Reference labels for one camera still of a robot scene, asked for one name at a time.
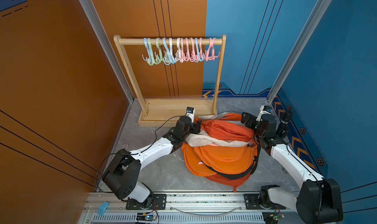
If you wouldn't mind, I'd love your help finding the beige sling bag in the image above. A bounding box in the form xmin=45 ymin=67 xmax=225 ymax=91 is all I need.
xmin=186 ymin=112 xmax=252 ymax=147

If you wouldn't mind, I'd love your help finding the bright orange sling bag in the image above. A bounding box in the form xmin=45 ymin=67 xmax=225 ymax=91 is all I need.
xmin=181 ymin=143 xmax=216 ymax=177
xmin=194 ymin=141 xmax=259 ymax=176

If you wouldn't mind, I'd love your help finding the orange bag with black strap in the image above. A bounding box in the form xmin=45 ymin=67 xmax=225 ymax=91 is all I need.
xmin=203 ymin=141 xmax=262 ymax=180

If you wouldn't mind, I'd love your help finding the dark orange sling bag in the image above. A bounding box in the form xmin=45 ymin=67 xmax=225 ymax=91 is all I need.
xmin=206 ymin=174 xmax=250 ymax=192

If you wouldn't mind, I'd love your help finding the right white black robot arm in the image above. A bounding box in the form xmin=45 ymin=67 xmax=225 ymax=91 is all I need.
xmin=241 ymin=110 xmax=343 ymax=224

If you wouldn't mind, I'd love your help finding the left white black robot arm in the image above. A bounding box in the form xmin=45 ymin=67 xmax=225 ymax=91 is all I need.
xmin=102 ymin=116 xmax=201 ymax=206

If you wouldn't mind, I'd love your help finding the pink plastic hook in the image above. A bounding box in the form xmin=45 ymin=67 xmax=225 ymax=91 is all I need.
xmin=204 ymin=38 xmax=220 ymax=61

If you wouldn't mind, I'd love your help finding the green plastic hook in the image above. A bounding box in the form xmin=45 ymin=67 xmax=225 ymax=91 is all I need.
xmin=151 ymin=37 xmax=163 ymax=66

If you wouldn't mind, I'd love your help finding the blue plastic hook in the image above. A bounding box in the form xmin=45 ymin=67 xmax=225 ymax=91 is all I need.
xmin=142 ymin=37 xmax=154 ymax=66

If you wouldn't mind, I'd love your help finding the wooden hanging rack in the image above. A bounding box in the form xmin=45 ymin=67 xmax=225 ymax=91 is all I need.
xmin=113 ymin=35 xmax=226 ymax=127

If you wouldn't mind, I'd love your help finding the black microphone stand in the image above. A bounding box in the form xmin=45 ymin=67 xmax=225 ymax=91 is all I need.
xmin=281 ymin=110 xmax=293 ymax=126

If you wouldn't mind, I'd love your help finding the green circuit board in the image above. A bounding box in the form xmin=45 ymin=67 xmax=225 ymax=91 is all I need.
xmin=136 ymin=212 xmax=157 ymax=223

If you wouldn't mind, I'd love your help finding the blue foam block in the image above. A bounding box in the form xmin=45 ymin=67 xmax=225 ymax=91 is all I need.
xmin=97 ymin=202 xmax=110 ymax=216

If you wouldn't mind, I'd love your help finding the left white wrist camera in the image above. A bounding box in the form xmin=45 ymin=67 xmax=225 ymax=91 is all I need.
xmin=185 ymin=107 xmax=195 ymax=123

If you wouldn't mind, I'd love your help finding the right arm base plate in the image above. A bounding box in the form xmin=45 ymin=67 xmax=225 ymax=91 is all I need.
xmin=243 ymin=193 xmax=286 ymax=211

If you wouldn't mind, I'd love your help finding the aluminium rail frame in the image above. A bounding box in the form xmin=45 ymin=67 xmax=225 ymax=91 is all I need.
xmin=78 ymin=191 xmax=303 ymax=224

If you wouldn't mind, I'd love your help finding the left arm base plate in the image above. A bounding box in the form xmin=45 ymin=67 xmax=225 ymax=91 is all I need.
xmin=126 ymin=193 xmax=167 ymax=210

